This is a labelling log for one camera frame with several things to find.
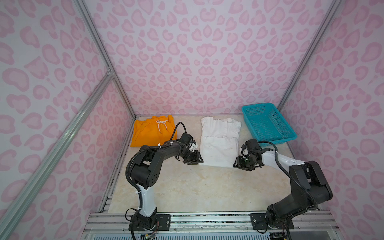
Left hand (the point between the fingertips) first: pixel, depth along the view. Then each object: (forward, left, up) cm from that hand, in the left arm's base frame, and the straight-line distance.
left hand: (202, 160), depth 92 cm
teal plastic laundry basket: (+31, -51, -4) cm, 60 cm away
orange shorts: (+22, +34, +1) cm, 40 cm away
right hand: (-4, -21, 0) cm, 21 cm away
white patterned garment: (+14, -13, -2) cm, 19 cm away
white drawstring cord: (+31, +30, +2) cm, 43 cm away
